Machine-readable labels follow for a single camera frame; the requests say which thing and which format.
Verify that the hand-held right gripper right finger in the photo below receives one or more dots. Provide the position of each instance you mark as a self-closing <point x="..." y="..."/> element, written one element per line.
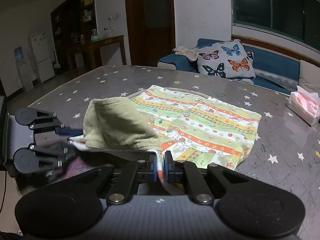
<point x="170" y="170"/>

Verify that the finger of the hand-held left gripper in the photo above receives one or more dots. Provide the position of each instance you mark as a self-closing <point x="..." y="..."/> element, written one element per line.
<point x="53" y="155"/>
<point x="68" y="131"/>

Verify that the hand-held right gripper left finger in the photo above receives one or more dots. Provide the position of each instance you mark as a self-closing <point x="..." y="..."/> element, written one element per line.
<point x="158" y="171"/>

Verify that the green printed baby garment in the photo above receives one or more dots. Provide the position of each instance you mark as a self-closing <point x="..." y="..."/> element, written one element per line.
<point x="200" y="130"/>

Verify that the water dispenser with blue bottle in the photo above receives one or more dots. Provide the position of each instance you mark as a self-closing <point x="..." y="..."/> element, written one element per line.
<point x="22" y="67"/>

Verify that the white refrigerator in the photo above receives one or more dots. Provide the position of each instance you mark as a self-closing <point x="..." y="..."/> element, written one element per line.
<point x="42" y="57"/>

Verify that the small silver appliance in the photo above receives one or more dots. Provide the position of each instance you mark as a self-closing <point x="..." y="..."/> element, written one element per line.
<point x="78" y="39"/>

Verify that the wooden side table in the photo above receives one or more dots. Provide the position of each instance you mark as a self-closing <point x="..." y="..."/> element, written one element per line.
<point x="105" y="42"/>

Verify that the grey star tablecloth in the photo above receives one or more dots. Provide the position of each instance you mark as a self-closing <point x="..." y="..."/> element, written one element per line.
<point x="275" y="142"/>

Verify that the dark wooden shelf cabinet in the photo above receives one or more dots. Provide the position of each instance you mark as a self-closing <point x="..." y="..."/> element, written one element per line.
<point x="70" y="20"/>

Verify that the crumpled beige cloth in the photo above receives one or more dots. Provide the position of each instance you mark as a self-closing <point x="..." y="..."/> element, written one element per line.
<point x="186" y="52"/>

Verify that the butterfly print pillow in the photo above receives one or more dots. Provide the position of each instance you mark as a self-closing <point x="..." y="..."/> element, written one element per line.
<point x="225" y="60"/>

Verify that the dark wooden door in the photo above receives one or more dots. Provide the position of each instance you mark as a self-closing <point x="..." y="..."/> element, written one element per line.
<point x="150" y="22"/>

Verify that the blue sofa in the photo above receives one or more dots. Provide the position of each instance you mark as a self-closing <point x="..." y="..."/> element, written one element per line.
<point x="270" y="62"/>

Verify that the pink tissue box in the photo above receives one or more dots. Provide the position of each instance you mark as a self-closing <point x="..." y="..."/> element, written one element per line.
<point x="303" y="105"/>

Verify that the beige pillow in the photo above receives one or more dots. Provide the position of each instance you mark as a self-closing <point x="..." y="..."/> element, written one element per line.
<point x="310" y="76"/>

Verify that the green framed window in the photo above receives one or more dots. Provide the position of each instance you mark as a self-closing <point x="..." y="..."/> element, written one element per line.
<point x="275" y="7"/>

